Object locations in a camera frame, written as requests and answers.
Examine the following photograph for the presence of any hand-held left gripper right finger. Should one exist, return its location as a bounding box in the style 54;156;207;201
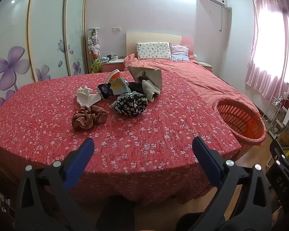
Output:
192;137;273;231

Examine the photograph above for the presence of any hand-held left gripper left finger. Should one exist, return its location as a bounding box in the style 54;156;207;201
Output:
16;137;98;231

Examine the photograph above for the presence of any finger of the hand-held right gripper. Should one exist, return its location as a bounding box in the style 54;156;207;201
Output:
265;138;289;213

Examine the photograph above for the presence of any brown plaid scrunchie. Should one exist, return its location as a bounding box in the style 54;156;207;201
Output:
71;106;109;131

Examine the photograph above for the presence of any orange plastic basket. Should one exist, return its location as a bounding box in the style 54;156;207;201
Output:
214;97;267;152

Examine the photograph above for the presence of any white tissue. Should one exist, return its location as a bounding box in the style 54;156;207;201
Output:
76;86;102;107

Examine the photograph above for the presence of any navy grey sock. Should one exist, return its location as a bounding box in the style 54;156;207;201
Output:
96;83;115;100

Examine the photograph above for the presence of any black white floral cloth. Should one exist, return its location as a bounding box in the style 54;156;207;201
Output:
109;91;148;118

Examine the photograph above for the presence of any beige cloth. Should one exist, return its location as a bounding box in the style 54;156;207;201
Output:
142;79;161;102

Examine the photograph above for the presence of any orange white paper cup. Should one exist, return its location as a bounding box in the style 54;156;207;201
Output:
105;69;132;95

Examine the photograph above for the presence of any brown paper bag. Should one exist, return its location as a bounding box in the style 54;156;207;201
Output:
277;130;289;150

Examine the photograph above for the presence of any red floral tablecloth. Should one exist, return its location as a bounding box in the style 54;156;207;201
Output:
0;71;242;206

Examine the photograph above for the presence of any pink duvet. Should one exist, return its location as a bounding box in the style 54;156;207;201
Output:
122;54;260;116

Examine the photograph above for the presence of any pink white nightstand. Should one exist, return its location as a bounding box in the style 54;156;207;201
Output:
101;59;126;73
197;61;213;73

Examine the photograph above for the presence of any pink striped pillow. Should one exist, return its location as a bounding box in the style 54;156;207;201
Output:
170;44;191;62

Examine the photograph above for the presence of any clear tube of plush toys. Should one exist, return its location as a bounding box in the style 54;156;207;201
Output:
87;28;102;74

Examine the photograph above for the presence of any white floral pillow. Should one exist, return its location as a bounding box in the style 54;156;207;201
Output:
136;42;172;60

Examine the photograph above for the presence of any flower print sliding wardrobe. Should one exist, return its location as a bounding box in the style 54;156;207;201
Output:
0;0;88;116

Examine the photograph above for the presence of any pink curtain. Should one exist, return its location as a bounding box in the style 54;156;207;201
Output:
245;0;289;100

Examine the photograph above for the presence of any air conditioner pipe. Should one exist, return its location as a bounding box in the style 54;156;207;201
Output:
219;6;232;32

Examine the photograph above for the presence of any white wire rack cart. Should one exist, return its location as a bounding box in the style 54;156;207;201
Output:
265;96;289;137

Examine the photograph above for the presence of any beige and pink bed frame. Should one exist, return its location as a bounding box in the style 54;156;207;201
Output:
126;32;194;57

